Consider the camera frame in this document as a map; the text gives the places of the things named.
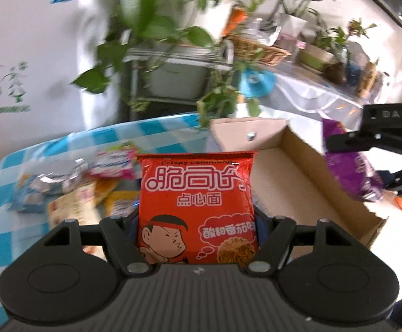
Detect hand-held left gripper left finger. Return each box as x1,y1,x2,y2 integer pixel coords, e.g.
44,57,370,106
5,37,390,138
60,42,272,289
45,211,159,276

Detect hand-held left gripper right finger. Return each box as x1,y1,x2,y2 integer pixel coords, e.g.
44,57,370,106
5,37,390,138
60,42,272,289
245,211,356,274

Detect purple snack packet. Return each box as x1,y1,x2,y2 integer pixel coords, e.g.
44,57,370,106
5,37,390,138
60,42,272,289
321,118,383,203

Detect brown cardboard box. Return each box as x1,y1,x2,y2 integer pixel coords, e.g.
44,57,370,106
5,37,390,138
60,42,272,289
206,118,388,250

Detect beige snack packet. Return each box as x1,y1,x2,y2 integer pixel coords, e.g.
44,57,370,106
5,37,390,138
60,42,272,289
48,183,97,229

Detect red noodle snack packet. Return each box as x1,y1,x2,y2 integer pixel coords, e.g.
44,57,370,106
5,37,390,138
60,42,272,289
136,150,260,267

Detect pink snack packet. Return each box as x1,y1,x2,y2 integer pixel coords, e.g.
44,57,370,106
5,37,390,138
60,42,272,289
89,146,136,180

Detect silver snack packet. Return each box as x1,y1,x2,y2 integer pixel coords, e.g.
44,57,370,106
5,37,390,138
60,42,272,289
31,162,88,195

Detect brown label bottle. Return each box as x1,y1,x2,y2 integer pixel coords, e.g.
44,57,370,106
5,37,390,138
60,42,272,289
356,59,379,98

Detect brown round object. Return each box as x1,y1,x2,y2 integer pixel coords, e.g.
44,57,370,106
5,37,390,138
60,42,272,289
323,61,347,84

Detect side table with clear cover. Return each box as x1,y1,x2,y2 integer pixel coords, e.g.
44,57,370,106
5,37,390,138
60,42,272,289
256,65,382,130

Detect small leafy potted plant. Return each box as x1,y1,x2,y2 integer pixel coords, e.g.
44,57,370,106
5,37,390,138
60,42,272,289
311,17,379,63

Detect green round plant pot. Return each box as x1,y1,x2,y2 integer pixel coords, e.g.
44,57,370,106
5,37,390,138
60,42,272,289
297,43,336,74

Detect blue white checkered tablecloth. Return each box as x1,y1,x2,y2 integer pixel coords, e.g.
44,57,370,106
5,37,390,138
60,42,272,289
0,112,213,332

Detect blue plastic bag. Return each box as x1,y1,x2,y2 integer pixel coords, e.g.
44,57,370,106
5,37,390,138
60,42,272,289
238,65,275,98

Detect small white plant pot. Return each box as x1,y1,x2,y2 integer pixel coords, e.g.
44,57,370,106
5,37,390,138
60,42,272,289
278,12,309,38

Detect wicker basket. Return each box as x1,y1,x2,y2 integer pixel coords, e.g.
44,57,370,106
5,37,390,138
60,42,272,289
229,34,292,67

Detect metal plant stand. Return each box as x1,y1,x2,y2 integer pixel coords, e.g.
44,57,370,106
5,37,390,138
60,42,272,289
121,37,237,120

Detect white appliance with green print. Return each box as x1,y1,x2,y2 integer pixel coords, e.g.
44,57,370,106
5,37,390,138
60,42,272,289
0,0,86,161

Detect large green pothos plant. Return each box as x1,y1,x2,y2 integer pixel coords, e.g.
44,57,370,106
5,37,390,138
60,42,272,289
70,0,269,129

